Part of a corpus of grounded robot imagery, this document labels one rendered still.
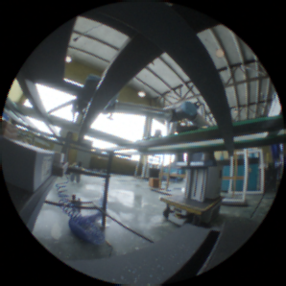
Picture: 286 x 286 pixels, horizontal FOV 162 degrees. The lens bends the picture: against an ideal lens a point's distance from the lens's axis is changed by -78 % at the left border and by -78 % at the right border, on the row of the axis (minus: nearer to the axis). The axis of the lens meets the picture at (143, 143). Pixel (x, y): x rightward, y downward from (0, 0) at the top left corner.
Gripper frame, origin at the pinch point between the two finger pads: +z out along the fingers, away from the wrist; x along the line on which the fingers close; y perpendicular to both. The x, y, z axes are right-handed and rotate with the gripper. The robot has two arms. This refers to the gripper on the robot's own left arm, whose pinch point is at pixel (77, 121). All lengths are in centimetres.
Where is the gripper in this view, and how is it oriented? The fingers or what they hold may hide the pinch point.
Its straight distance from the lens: 76.5
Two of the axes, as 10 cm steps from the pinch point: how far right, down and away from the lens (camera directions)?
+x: -7.6, -2.6, -5.9
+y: -2.5, -7.3, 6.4
